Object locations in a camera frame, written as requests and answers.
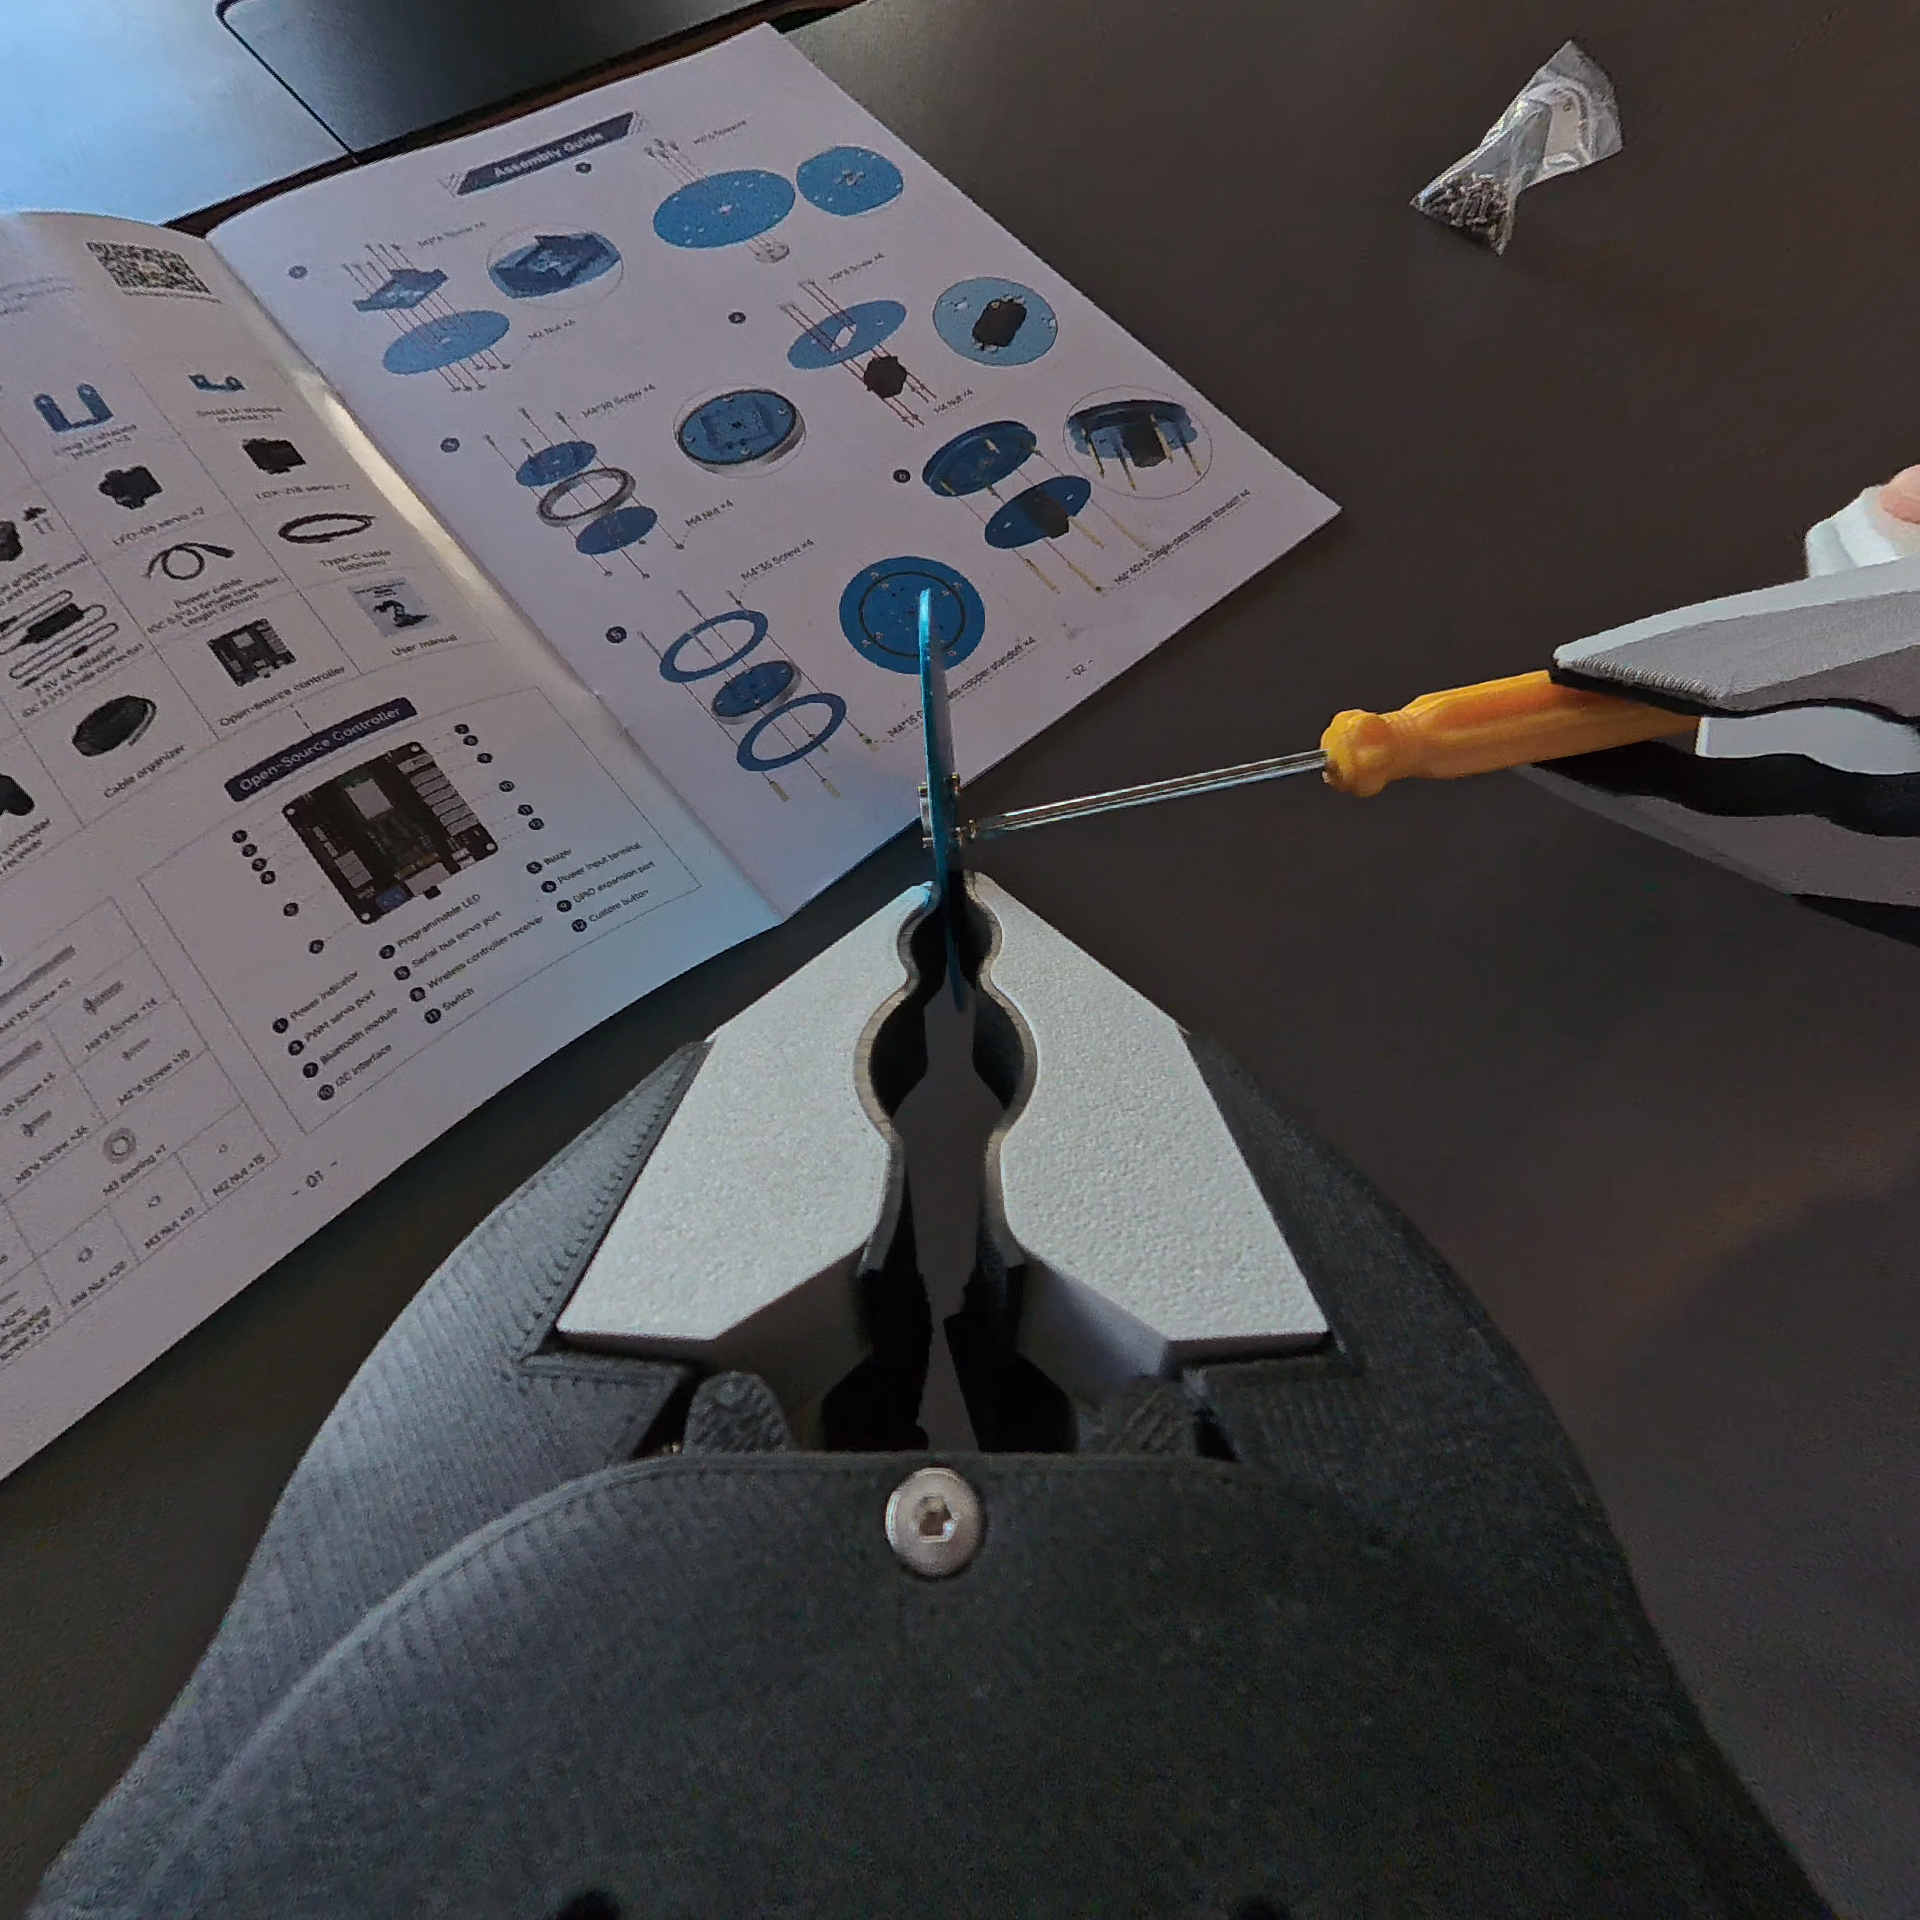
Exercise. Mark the blue round metal plate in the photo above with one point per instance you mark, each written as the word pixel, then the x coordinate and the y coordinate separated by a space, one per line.
pixel 939 720

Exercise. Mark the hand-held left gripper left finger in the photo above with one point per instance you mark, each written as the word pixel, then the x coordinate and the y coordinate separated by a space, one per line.
pixel 719 1198

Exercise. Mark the adjoining grey desk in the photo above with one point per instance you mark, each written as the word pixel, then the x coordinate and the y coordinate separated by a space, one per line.
pixel 117 89

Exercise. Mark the person's right hand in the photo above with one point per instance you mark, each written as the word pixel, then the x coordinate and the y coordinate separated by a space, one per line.
pixel 1909 493

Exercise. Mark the clear bag of screws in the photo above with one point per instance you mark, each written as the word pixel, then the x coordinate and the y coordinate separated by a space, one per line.
pixel 1517 163

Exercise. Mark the open assembly manual booklet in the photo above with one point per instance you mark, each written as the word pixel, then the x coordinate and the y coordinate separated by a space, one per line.
pixel 598 493

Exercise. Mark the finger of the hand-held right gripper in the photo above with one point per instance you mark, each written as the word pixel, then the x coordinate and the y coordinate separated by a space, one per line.
pixel 1816 868
pixel 1772 655

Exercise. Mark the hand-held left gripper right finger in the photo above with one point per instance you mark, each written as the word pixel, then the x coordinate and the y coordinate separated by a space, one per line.
pixel 1170 1198

